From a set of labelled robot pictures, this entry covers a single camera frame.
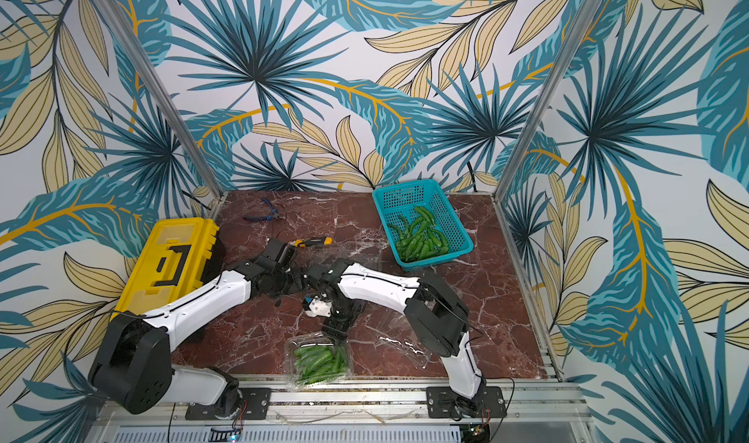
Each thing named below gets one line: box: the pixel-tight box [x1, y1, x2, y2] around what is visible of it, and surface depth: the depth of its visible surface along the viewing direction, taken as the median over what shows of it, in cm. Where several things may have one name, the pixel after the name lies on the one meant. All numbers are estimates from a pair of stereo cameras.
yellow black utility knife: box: [292, 236, 334, 248], surface depth 105 cm
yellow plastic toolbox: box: [111, 217, 220, 321], surface depth 81 cm
